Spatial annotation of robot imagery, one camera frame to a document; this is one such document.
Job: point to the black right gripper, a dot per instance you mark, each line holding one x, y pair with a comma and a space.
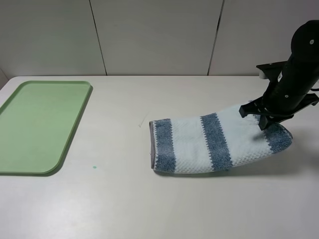
287, 92

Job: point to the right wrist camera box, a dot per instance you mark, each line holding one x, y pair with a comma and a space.
263, 74

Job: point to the blue white striped towel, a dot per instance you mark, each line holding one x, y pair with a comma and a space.
213, 142

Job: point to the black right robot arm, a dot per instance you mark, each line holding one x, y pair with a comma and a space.
304, 49

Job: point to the green plastic tray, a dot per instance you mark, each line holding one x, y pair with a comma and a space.
37, 124

